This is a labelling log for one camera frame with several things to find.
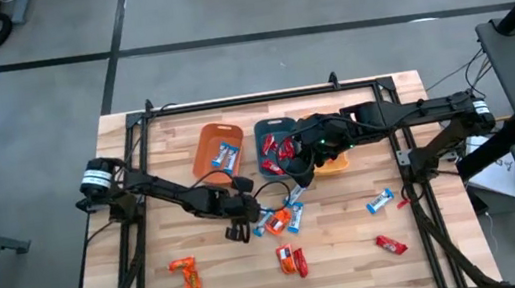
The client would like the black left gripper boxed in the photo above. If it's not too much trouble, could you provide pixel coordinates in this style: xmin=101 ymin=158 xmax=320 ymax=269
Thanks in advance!
xmin=206 ymin=172 xmax=268 ymax=249

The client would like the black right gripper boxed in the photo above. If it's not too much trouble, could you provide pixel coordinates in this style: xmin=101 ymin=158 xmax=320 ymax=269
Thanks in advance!
xmin=279 ymin=108 xmax=362 ymax=191

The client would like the blue white candy bar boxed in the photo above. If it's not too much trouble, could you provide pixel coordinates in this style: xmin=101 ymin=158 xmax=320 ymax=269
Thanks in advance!
xmin=208 ymin=141 xmax=231 ymax=170
xmin=363 ymin=187 xmax=397 ymax=215
xmin=219 ymin=141 xmax=244 ymax=173
xmin=282 ymin=183 xmax=308 ymax=209
xmin=283 ymin=201 xmax=309 ymax=236
xmin=250 ymin=205 xmax=279 ymax=239

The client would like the yellow plastic bin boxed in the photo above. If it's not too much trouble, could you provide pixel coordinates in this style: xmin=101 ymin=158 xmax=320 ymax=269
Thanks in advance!
xmin=301 ymin=110 xmax=351 ymax=179

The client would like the teal plastic bin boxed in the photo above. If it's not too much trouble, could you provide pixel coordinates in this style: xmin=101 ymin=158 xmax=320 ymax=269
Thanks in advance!
xmin=251 ymin=114 xmax=305 ymax=183

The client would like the orange plastic bin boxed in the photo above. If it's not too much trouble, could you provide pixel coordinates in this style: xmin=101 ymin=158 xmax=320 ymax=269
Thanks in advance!
xmin=185 ymin=119 xmax=252 ymax=190

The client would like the black desk beam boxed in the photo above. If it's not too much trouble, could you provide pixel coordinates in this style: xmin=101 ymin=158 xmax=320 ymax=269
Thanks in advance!
xmin=450 ymin=115 xmax=515 ymax=182

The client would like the white paper sheet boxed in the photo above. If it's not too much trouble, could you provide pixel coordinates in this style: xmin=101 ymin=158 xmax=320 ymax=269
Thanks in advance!
xmin=457 ymin=126 xmax=515 ymax=205

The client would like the grey flat box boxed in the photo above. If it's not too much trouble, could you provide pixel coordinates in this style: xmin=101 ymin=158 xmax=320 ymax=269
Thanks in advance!
xmin=4 ymin=0 xmax=35 ymax=27

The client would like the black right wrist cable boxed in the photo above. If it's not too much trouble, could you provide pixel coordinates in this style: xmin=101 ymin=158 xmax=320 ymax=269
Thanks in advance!
xmin=270 ymin=123 xmax=324 ymax=185

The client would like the black aluminium table frame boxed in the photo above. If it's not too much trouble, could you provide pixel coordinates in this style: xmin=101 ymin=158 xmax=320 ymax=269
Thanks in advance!
xmin=38 ymin=53 xmax=504 ymax=288

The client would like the grey metal bracket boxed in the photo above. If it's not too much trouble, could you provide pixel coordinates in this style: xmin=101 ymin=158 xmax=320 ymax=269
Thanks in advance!
xmin=395 ymin=148 xmax=413 ymax=169

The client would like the thin black cable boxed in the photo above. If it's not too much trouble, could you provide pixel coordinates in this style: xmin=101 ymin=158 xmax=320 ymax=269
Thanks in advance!
xmin=420 ymin=47 xmax=488 ymax=92
xmin=459 ymin=53 xmax=498 ymax=101

